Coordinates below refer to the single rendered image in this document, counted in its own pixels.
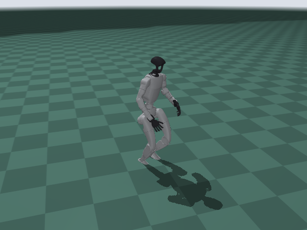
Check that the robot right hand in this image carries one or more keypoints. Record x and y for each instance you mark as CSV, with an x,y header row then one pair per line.
x,y
156,124

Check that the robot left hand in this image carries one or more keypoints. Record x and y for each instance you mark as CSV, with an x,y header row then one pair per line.
x,y
176,104

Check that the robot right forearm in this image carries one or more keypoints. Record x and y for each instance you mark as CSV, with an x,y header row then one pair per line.
x,y
144,109

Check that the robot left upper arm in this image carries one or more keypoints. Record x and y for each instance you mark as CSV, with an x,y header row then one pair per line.
x,y
164,89

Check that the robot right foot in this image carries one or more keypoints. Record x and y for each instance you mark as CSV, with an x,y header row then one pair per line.
x,y
144,162

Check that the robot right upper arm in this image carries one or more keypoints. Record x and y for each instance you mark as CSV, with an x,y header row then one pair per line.
x,y
144,84

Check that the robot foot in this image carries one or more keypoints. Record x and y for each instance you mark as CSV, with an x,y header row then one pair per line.
x,y
144,162
155,156

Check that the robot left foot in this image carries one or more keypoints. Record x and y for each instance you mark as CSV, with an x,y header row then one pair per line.
x,y
155,156

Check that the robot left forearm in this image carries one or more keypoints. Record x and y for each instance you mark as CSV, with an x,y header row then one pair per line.
x,y
170,97

